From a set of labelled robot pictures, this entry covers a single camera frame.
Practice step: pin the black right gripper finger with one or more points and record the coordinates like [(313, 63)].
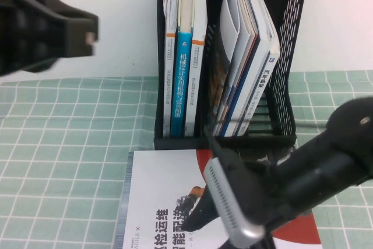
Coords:
[(201, 217)]

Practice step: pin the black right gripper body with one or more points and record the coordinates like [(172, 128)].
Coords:
[(265, 193)]

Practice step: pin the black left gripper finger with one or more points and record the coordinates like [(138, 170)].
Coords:
[(43, 18), (43, 52)]

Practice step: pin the white red robot brochure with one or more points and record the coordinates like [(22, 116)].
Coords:
[(163, 187)]

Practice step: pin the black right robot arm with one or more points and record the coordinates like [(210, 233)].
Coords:
[(335, 158)]

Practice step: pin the black mesh book holder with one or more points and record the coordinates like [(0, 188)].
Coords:
[(180, 143)]

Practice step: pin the white automotive spine book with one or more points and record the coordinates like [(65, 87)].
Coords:
[(265, 80)]

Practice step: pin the thin white orange-banded book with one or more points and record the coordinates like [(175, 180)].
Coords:
[(169, 71)]

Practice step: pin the thick white orange-banded book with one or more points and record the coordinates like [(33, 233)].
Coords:
[(193, 85)]

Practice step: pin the blue spine book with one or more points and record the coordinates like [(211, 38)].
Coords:
[(180, 85)]

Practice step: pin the green checkered tablecloth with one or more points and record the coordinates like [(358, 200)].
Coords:
[(58, 144)]

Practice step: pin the dark cover photo magazine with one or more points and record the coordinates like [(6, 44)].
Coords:
[(218, 80)]

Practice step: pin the leaning magazines stack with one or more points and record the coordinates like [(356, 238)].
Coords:
[(256, 56)]

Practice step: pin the orange-edged thin magazine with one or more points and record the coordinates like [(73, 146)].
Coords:
[(247, 13)]

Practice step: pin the floppy white brochure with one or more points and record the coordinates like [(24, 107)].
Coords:
[(230, 13)]

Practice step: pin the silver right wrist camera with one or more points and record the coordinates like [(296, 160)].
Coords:
[(230, 202)]

